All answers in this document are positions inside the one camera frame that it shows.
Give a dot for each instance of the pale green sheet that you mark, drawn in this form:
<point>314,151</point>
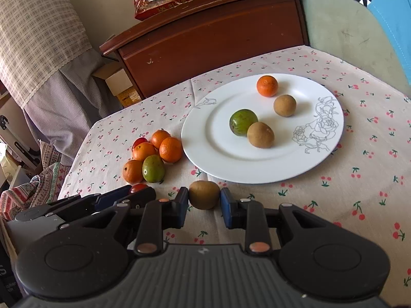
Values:
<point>346,32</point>

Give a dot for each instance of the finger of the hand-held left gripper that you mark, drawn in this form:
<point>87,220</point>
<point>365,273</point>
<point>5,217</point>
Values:
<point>112,197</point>
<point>143,197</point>

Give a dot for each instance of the beige plaid cloth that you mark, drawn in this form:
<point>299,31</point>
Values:
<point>38,32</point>

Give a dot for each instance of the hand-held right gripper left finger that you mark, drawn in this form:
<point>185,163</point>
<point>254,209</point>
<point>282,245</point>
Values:
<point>181,207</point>

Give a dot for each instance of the lavender gingham cloth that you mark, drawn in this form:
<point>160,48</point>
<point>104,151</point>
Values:
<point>70,102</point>

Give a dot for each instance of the cherry print tablecloth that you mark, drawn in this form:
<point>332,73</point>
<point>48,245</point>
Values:
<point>321,199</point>

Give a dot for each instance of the small brown kiwi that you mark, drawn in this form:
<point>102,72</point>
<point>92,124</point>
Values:
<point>204,195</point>
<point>284,105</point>
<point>260,135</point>

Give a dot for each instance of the floral patterned blanket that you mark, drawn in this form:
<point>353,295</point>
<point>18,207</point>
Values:
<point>48,173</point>

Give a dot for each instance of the white plate with line flowers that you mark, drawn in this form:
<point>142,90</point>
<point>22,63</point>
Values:
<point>224,154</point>

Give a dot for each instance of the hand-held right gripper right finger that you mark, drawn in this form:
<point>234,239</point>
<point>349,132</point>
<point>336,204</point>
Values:
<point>226,210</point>

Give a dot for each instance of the dark wooden nightstand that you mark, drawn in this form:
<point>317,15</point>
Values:
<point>208,45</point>

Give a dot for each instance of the small orange mandarin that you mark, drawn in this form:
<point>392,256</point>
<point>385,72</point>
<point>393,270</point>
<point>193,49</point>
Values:
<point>267,85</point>
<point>133,170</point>
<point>160,138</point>
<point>170,149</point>
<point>143,151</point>

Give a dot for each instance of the blue garment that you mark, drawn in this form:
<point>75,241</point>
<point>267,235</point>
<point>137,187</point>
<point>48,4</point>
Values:
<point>391,16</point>

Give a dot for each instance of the red cherry tomato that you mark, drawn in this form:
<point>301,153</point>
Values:
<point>139,140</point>
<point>138,187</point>

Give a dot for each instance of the green round fruit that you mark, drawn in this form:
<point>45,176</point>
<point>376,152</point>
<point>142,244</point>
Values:
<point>241,121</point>
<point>153,168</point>

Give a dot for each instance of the open cardboard box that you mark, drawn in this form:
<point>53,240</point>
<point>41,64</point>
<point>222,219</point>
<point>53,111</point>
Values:
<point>117,81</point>

